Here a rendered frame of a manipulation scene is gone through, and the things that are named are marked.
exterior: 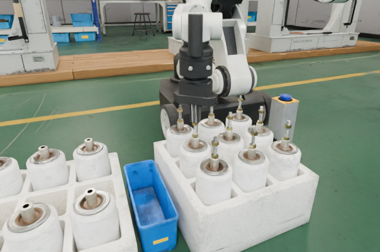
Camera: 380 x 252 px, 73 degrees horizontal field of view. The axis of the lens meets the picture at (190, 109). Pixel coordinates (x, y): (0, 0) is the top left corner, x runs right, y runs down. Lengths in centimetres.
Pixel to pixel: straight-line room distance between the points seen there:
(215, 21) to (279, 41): 281
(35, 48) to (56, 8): 629
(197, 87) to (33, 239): 47
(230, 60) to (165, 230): 71
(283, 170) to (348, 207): 35
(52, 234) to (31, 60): 215
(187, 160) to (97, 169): 26
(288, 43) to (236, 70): 244
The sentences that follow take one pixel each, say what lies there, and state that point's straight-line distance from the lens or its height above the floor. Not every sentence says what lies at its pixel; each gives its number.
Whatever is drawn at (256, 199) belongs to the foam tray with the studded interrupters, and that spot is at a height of 17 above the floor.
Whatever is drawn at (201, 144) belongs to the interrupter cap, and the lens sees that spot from 78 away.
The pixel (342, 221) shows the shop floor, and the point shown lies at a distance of 102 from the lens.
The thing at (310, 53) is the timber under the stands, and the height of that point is 4.
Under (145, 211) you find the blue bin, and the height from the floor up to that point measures 0.
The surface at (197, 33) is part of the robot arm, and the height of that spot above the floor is 58.
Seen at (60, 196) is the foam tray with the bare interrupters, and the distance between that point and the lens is 82.
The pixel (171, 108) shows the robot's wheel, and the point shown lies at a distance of 120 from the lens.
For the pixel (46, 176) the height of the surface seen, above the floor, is 22.
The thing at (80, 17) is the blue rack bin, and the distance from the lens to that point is 571.
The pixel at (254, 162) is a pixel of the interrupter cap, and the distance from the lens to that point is 72.
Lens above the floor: 65
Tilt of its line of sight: 23 degrees down
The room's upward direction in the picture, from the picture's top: straight up
